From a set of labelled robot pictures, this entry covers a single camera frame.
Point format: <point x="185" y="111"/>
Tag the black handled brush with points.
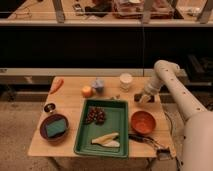
<point x="162" y="152"/>

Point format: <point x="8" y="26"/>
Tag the grey crumpled cup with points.
<point x="98" y="85"/>

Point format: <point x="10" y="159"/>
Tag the green plastic tray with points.
<point x="116" y="114"/>

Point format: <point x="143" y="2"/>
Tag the white plastic cup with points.
<point x="125" y="81"/>

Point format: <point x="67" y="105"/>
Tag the orange carrot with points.
<point x="56" y="86"/>

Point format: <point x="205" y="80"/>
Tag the dark purple bowl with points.
<point x="48" y="120"/>

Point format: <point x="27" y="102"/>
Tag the small metal can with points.
<point x="50" y="108"/>

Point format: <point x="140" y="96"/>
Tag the orange bowl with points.
<point x="143" y="122"/>

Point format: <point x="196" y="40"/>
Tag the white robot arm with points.
<point x="197" y="149"/>

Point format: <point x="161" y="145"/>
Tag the black eraser block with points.
<point x="138" y="96"/>

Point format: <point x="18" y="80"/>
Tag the teal sponge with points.
<point x="56" y="127"/>

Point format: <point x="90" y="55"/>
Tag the orange fruit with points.
<point x="87" y="91"/>

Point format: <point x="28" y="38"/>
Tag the bunch of dark grapes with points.
<point x="96" y="115"/>

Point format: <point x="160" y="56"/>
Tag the small metal object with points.
<point x="116" y="97"/>

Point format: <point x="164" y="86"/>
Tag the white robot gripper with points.
<point x="145" y="97"/>

